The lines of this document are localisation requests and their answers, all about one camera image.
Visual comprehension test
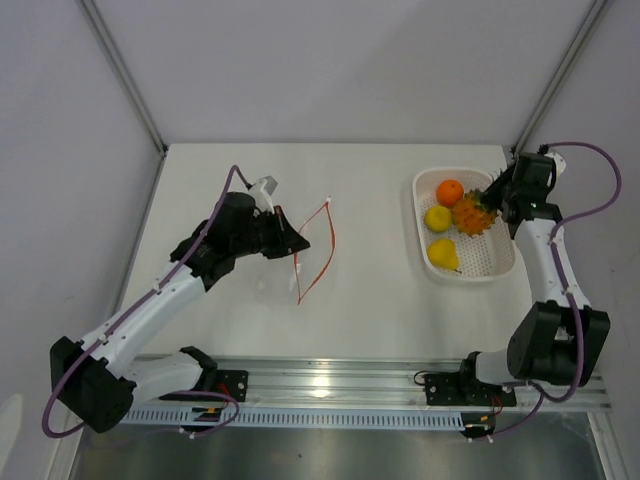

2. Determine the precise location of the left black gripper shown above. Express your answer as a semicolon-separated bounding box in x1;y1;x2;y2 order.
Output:
232;205;309;260

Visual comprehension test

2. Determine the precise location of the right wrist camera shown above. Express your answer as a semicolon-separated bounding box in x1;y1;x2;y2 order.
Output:
537;144;567;178

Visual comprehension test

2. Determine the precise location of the white perforated basket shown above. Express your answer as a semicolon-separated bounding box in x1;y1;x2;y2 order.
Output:
412;167;516;284

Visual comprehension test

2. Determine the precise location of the black mounting plate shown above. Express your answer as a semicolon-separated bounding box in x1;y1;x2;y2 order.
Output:
191;370;249;426
413;370;517;407

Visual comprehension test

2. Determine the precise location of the toy pineapple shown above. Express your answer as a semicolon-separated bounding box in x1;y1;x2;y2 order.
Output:
451;182;500;237

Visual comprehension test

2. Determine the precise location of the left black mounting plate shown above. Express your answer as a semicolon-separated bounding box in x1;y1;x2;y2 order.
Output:
191;370;249;426

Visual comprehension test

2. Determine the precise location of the yellow pear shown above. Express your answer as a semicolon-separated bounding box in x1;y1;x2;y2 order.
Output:
426;238;461;273

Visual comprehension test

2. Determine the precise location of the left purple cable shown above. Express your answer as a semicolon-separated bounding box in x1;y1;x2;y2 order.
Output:
40;165;241;440

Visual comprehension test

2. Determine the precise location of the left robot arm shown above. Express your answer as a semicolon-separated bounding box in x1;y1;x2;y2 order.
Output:
49;192;310;433

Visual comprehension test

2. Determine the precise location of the left aluminium frame post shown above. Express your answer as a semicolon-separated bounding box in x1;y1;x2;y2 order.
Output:
76;0;168;158

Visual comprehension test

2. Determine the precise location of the right aluminium frame post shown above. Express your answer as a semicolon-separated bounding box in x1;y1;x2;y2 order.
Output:
509;0;614;158

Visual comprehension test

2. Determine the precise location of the white slotted cable duct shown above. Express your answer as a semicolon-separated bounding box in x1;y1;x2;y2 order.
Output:
121;406;465;431

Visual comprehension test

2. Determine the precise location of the clear zip top bag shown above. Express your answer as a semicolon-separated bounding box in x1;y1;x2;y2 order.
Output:
254;196;337;307

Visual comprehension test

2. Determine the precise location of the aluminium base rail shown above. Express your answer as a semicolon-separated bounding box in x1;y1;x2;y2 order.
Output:
67;355;614;414

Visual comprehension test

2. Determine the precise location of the orange fruit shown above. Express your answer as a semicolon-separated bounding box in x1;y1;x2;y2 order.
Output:
436;179;465;208

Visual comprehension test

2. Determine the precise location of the aluminium frame post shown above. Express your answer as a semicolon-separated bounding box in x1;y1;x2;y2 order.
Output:
76;0;168;158
509;0;614;158

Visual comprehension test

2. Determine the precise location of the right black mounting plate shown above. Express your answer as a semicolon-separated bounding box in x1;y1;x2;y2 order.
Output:
413;370;517;407

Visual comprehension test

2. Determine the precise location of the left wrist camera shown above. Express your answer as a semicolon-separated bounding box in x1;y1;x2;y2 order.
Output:
248;176;278;213

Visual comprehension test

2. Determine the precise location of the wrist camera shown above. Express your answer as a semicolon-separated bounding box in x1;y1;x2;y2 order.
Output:
248;176;278;213
537;144;567;178

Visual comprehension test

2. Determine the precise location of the yellow green lemon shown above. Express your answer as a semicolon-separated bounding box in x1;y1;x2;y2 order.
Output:
424;205;453;233

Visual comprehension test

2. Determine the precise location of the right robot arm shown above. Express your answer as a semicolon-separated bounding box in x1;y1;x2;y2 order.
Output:
456;151;610;404

